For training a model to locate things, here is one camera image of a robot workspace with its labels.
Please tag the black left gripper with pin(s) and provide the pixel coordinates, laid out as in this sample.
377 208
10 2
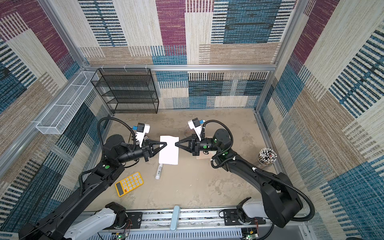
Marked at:
147 150

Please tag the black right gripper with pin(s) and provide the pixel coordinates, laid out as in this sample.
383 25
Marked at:
194 146

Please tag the white letter paper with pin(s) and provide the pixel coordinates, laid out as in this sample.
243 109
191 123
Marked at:
169 155

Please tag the pink envelope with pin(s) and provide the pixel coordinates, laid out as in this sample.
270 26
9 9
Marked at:
204 156

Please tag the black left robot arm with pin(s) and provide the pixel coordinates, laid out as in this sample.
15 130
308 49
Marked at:
58 225

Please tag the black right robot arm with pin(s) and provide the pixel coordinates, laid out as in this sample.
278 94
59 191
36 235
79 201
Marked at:
282 201

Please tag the yellow calculator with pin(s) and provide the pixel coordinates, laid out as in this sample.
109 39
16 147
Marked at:
129 184

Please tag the black mesh shelf rack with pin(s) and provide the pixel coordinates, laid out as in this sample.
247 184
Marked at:
126 91

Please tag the pencil holder with pencils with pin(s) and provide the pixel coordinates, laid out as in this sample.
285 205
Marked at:
267 157

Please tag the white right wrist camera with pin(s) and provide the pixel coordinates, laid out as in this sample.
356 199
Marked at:
196 125

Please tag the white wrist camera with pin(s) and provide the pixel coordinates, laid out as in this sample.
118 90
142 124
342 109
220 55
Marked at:
196 125
140 131

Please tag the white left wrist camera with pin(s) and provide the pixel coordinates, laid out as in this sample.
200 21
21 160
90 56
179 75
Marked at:
140 131

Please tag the light blue handle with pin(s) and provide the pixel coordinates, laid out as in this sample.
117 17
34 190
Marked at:
175 218

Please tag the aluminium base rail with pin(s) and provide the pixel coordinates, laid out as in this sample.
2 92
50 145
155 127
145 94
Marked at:
219 223

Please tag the white wire basket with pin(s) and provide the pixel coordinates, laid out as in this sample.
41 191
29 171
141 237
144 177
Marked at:
59 116

